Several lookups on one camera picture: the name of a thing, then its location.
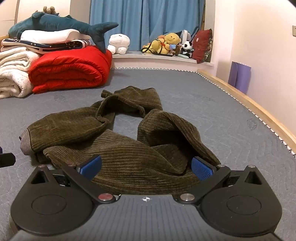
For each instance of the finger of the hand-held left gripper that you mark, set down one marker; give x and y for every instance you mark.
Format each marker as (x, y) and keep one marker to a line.
(8, 160)

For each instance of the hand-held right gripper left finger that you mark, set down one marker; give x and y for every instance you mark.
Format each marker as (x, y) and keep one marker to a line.
(92, 167)

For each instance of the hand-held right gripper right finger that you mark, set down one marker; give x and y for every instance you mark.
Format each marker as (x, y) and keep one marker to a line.
(203, 170)

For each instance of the grey quilted mattress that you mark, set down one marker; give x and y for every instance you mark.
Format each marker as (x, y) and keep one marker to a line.
(208, 92)

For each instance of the white folded fleece blanket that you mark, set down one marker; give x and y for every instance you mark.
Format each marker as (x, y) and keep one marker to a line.
(13, 69)

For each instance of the purple yoga mat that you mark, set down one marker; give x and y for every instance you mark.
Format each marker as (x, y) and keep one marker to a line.
(240, 76)

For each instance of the red folded quilt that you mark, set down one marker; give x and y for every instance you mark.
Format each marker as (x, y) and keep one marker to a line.
(69, 67)

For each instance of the navy striped folded bedding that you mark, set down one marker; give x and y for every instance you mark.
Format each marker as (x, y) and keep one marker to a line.
(46, 45)

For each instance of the white window sill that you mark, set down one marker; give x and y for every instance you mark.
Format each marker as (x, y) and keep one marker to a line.
(138, 55)

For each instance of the red cushion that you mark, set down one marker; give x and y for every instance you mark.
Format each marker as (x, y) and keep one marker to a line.
(201, 46)

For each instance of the panda plush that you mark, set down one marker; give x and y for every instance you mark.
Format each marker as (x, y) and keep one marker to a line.
(187, 46)

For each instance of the white round plush toy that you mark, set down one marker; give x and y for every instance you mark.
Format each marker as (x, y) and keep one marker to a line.
(119, 42)

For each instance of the white pillow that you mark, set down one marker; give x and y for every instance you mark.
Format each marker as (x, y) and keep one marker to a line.
(53, 34)

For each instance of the yellow bear plush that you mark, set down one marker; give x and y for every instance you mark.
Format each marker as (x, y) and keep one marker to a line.
(172, 39)

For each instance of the white desk fan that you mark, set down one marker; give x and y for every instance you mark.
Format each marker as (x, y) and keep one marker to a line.
(185, 34)

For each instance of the blue shark plush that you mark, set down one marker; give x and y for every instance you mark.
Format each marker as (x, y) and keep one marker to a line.
(50, 23)

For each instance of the brown plush toy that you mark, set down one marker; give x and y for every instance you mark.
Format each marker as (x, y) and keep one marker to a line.
(49, 10)

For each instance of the blue curtain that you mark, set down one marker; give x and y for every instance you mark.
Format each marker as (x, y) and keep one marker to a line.
(138, 18)

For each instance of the wooden bed frame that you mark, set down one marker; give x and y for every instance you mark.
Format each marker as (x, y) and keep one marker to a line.
(266, 111)

